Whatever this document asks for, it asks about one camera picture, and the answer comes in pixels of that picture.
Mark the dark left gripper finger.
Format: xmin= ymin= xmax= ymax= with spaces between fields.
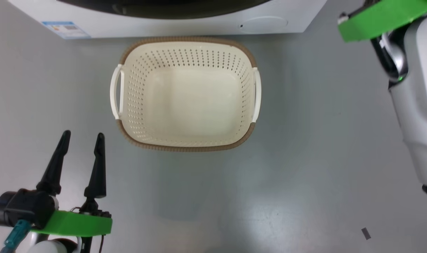
xmin=84 ymin=132 xmax=107 ymax=199
xmin=36 ymin=130 xmax=72 ymax=196

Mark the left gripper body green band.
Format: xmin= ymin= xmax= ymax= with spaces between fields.
xmin=30 ymin=199 xmax=113 ymax=237

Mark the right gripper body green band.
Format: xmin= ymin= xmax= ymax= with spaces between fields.
xmin=337 ymin=0 xmax=427 ymax=43

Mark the black-rimmed glass washer door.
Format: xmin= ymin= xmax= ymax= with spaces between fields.
xmin=57 ymin=0 xmax=274 ymax=20

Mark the white front-load washing machine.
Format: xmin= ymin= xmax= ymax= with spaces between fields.
xmin=8 ymin=0 xmax=328 ymax=39

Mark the cream perforated laundry basket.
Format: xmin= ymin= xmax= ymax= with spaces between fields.
xmin=110 ymin=36 xmax=262 ymax=152

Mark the round white filter cover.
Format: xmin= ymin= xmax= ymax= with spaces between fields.
xmin=239 ymin=16 xmax=288 ymax=34

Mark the blue energy label sticker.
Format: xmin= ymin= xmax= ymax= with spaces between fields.
xmin=41 ymin=21 xmax=91 ymax=39

